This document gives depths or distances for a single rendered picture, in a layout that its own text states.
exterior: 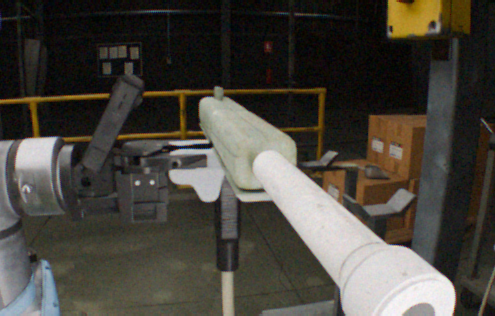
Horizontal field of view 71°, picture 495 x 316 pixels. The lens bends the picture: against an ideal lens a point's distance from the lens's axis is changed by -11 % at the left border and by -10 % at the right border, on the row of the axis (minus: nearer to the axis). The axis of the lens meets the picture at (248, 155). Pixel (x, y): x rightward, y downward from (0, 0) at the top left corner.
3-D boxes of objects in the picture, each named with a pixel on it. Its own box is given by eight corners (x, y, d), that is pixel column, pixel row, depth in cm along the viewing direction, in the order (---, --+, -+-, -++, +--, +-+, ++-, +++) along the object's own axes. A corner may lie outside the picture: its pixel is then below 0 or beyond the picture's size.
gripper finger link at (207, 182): (249, 195, 46) (172, 197, 45) (249, 147, 44) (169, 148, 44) (252, 204, 43) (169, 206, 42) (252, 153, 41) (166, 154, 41)
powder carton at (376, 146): (404, 156, 315) (408, 114, 306) (426, 164, 287) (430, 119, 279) (366, 159, 306) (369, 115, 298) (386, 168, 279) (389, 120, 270)
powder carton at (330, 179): (360, 200, 315) (363, 159, 307) (382, 212, 289) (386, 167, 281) (321, 206, 302) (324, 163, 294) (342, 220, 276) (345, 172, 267)
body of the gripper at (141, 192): (171, 199, 49) (79, 204, 47) (167, 134, 47) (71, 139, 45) (173, 221, 42) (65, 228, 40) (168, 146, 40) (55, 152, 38)
